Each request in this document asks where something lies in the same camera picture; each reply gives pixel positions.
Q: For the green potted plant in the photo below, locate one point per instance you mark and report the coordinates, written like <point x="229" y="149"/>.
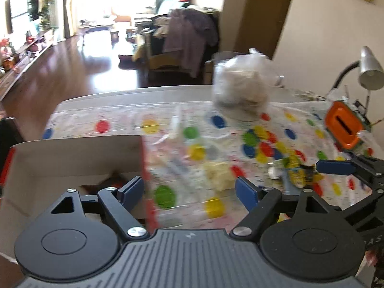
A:
<point x="48" y="9"/>

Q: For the clear tub with plastic bag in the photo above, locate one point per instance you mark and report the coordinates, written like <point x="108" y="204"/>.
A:
<point x="240" y="87"/>

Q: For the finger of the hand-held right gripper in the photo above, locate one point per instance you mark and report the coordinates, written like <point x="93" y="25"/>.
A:
<point x="370" y="207"/>
<point x="334" y="167"/>

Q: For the clear bag of yellow snacks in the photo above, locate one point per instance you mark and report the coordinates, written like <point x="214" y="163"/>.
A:
<point x="219" y="175"/>

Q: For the red cardboard box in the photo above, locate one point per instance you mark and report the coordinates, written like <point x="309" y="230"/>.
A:
<point x="75" y="159"/>

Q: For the clear plastic wrapper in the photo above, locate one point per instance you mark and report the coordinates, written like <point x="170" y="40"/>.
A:
<point x="171" y="132"/>

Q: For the wooden coffee table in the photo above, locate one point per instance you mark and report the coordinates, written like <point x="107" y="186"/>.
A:
<point x="96" y="28"/>

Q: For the small dark-capped jar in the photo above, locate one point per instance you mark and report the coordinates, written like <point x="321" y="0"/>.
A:
<point x="310" y="174"/>

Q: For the yellow cartoon snack packet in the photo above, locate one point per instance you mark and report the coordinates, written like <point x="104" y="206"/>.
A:
<point x="294" y="172"/>

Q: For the white snack packet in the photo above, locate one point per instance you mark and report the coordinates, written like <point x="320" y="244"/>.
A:
<point x="274" y="171"/>

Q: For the flat screen television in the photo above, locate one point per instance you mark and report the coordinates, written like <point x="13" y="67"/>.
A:
<point x="22" y="12"/>

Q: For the dark jacket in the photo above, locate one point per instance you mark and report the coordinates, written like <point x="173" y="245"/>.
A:
<point x="9" y="138"/>

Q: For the dark floor cushion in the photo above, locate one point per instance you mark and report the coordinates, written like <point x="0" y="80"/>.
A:
<point x="126" y="58"/>

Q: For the pile of clothes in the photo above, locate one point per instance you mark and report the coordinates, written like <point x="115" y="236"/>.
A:
<point x="192" y="33"/>

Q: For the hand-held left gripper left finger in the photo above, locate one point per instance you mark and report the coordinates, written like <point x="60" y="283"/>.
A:
<point x="132" y="192"/>

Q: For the white desk lamp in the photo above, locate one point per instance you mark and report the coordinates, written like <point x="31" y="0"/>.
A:
<point x="370" y="69"/>

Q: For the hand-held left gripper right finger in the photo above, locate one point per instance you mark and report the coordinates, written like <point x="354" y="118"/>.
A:
<point x="247" y="193"/>

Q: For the wooden television cabinet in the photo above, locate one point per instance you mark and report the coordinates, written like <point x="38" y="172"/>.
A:
<point x="27" y="57"/>

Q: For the dotted plastic tablecloth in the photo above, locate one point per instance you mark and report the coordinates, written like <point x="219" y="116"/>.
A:
<point x="228" y="144"/>

